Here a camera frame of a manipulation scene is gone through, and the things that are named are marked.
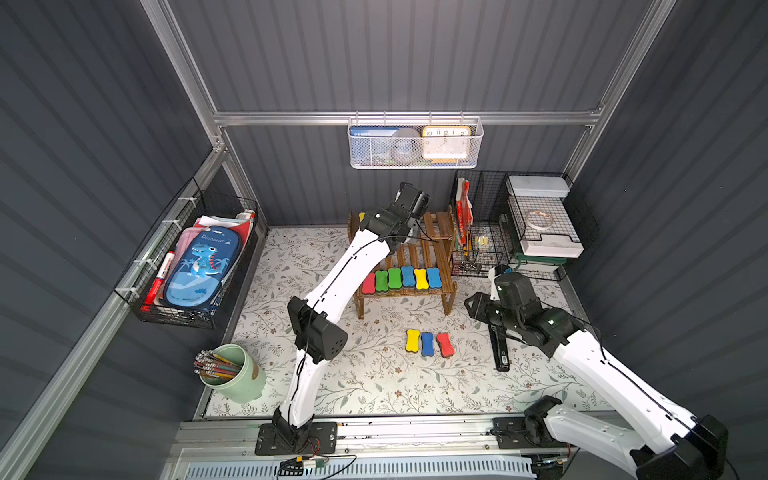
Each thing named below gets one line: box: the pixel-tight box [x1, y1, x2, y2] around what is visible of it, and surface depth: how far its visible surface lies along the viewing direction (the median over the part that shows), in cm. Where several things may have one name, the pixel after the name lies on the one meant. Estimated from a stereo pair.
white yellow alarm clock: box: [422, 125, 472, 160], surface depth 91 cm
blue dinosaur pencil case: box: [165, 226, 240, 310], surface depth 66 cm
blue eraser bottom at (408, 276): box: [401, 266, 415, 287], surface depth 87 cm
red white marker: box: [140, 251, 176, 312], surface depth 66 cm
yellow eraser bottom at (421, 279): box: [414, 268, 429, 290], surface depth 86 cm
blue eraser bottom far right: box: [427, 267, 442, 288], surface depth 87 cm
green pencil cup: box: [200, 344, 267, 404], surface depth 75 cm
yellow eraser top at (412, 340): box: [405, 329, 420, 353], surface depth 91 cm
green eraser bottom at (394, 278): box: [388, 268, 403, 289], surface depth 86 cm
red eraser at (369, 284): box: [362, 272, 376, 294], surface depth 84 cm
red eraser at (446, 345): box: [436, 332, 455, 358], surface depth 90 cm
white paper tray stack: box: [505, 174, 584, 258], surface depth 98 cm
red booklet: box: [456, 177, 473, 245], surface depth 114 cm
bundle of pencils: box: [193, 349, 242, 379], surface depth 71 cm
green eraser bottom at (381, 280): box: [375, 270, 389, 292], surface depth 86 cm
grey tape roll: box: [390, 127, 422, 163], surface depth 89 cm
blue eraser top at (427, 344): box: [421, 332, 434, 357], surface depth 91 cm
